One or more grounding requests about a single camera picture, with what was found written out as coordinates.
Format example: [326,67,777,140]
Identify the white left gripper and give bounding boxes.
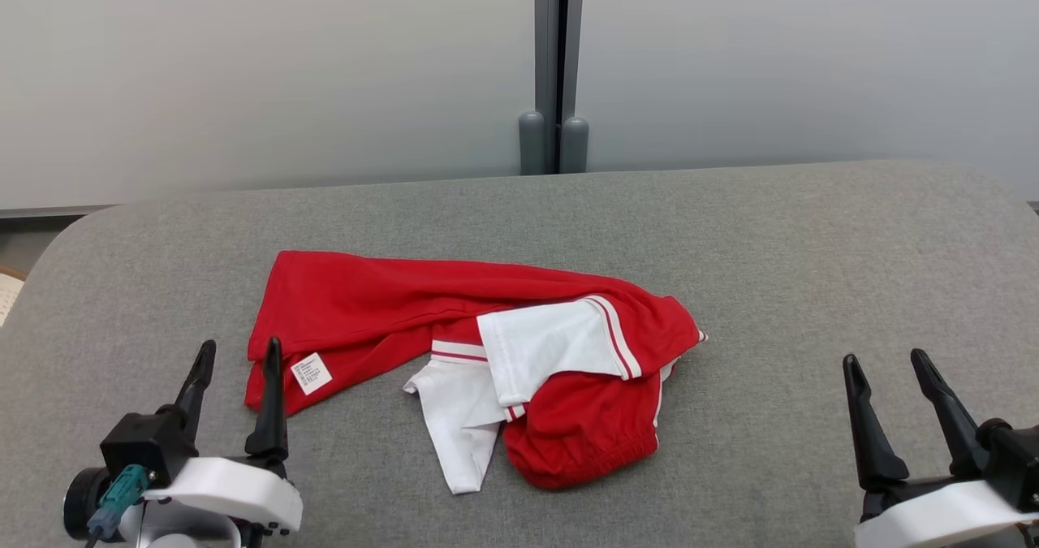
[134,336,304,548]

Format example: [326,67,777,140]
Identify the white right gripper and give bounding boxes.
[842,348,1039,548]

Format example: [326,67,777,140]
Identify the red jersey with white trim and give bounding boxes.
[244,250,709,496]

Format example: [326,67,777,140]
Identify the beige perforated laundry basket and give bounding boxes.
[0,265,27,327]

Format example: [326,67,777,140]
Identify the teal cable connector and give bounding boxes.
[88,464,155,542]

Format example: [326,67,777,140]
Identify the grey cylinder post foot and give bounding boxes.
[560,116,589,175]
[519,110,546,176]

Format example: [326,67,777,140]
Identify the grey vertical frame post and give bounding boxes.
[533,0,587,174]

